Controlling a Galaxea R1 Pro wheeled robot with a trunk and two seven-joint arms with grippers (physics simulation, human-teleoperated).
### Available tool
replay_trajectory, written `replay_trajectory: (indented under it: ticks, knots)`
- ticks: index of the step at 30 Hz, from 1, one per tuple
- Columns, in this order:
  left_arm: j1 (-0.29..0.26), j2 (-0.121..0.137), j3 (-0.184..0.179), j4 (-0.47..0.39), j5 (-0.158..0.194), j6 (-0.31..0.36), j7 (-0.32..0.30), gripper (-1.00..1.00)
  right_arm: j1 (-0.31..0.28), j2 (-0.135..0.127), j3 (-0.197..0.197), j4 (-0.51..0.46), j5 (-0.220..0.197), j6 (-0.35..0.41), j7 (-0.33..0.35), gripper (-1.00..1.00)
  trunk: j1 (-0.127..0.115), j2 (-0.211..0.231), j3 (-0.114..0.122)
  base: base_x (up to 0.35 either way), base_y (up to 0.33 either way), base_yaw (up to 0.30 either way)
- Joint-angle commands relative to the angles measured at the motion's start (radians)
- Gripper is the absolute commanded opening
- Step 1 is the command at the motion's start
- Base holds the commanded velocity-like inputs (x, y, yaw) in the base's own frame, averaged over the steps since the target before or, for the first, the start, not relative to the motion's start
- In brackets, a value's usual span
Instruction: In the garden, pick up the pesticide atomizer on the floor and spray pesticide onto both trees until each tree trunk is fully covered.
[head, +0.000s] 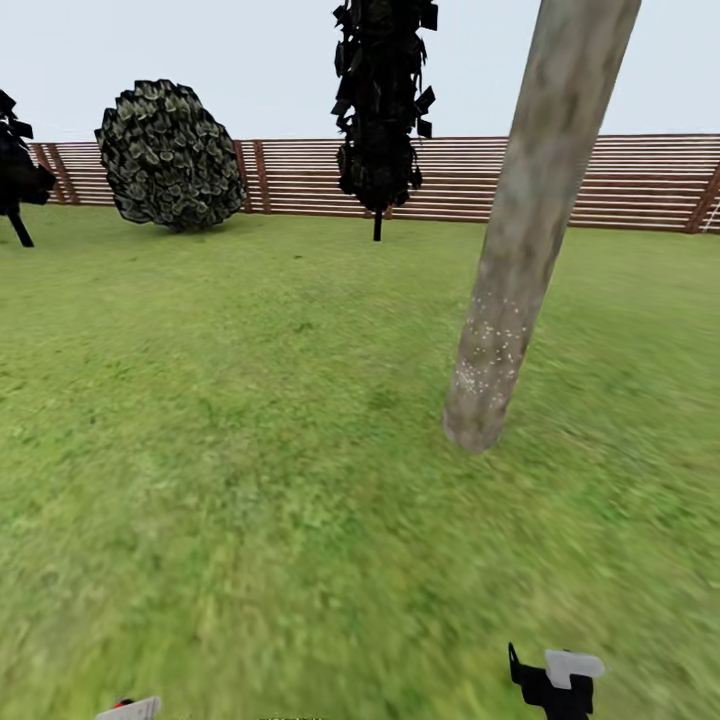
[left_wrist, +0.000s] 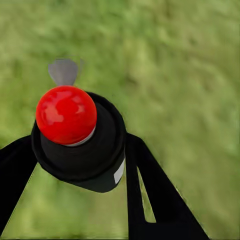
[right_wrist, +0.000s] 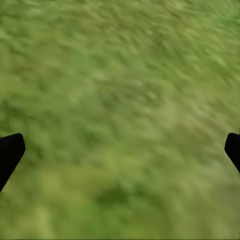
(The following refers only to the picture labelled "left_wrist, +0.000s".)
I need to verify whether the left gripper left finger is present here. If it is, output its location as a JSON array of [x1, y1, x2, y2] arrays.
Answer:
[[0, 135, 38, 236]]

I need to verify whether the pesticide atomizer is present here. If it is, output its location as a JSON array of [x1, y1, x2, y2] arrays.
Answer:
[[31, 58, 127, 194]]

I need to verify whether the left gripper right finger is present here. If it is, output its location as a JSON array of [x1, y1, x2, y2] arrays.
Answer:
[[125, 133, 210, 240]]

